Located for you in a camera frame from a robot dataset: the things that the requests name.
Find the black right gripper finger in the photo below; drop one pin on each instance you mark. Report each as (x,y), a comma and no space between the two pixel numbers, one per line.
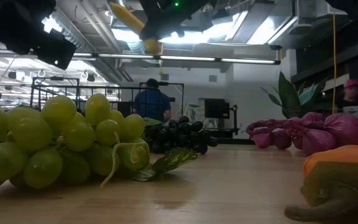
(154,32)

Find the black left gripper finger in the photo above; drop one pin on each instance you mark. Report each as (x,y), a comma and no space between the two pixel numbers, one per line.
(54,49)

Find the yellow banana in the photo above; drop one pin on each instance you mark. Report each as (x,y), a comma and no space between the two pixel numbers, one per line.
(126,17)

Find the green grape bunch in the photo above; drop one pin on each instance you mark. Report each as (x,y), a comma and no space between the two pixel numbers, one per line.
(33,133)

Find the black grape bunch with leaf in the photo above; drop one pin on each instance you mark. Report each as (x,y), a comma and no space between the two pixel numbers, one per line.
(182,133)

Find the purple onion braid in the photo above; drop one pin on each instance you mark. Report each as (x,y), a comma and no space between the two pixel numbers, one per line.
(315,137)

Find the orange carrot with green top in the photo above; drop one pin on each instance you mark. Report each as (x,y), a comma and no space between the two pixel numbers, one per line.
(353,155)

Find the long ceiling light bar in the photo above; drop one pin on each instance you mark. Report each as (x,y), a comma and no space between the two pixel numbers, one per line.
(185,58)

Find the person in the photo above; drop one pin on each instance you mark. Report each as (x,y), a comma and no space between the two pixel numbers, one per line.
(152,102)
(351,93)

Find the black monitor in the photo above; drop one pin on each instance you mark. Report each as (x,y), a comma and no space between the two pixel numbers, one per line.
(216,108)

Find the black bar with clamp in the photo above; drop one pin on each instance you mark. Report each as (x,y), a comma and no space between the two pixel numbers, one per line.
(235,118)

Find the artificial plant in white pot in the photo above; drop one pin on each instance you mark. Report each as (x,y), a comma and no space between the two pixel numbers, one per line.
(289,96)

